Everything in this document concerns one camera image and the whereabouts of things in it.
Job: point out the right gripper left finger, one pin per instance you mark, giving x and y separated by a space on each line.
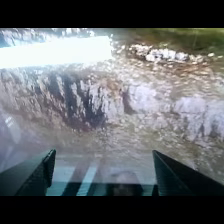
26 176

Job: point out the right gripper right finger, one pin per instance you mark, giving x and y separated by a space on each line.
180 180

